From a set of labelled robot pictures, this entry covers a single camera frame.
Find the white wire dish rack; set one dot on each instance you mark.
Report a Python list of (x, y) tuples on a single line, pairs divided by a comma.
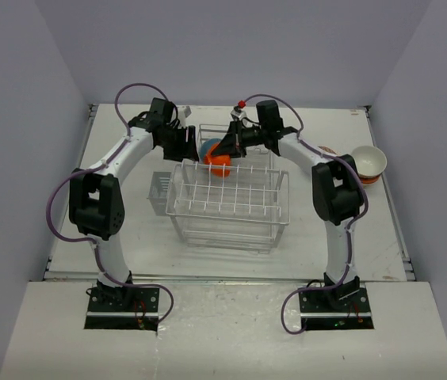
[(248, 210)]

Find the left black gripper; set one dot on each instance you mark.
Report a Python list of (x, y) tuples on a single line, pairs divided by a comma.
[(180, 153)]

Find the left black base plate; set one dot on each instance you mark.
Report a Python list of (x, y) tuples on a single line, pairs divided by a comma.
[(137, 309)]

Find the pink floral ceramic bowl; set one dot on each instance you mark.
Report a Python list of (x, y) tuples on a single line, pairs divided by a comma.
[(328, 151)]

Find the small orange plastic bowl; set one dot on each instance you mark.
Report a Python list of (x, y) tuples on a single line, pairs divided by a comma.
[(219, 165)]

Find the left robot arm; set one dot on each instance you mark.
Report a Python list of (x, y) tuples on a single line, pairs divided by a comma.
[(96, 205)]

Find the clear plastic cutlery holder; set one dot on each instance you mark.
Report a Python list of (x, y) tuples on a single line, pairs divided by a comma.
[(158, 192)]

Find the blue plastic bowl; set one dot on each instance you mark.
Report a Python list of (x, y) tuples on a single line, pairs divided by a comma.
[(206, 146)]

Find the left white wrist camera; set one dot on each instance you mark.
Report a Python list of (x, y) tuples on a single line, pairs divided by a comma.
[(183, 114)]

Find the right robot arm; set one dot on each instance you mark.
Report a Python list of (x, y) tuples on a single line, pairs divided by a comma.
[(337, 193)]

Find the large orange ceramic bowl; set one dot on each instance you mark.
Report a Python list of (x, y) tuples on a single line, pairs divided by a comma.
[(369, 180)]

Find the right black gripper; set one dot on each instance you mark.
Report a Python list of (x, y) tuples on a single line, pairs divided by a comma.
[(231, 146)]

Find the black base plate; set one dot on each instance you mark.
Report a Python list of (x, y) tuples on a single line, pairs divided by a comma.
[(137, 309), (329, 311)]

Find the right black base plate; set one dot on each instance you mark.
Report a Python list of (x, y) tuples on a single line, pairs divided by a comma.
[(329, 311)]

